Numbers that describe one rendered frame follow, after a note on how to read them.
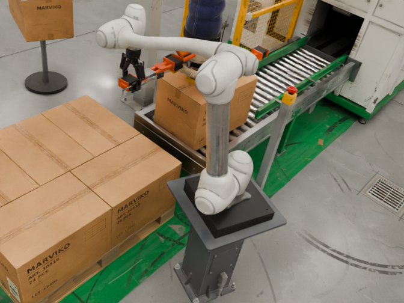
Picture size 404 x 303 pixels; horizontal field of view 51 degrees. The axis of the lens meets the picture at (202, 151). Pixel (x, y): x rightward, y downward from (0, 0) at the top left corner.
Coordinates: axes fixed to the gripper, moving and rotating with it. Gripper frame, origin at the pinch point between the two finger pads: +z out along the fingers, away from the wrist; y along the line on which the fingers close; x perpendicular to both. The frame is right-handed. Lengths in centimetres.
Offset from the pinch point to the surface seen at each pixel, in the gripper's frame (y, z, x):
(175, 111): 6, 44, -49
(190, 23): 3, -19, -49
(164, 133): 8, 61, -43
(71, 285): -11, 120, 53
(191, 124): -10, 46, -48
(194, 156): -21, 63, -42
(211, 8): -7, -31, -53
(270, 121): -34, 62, -117
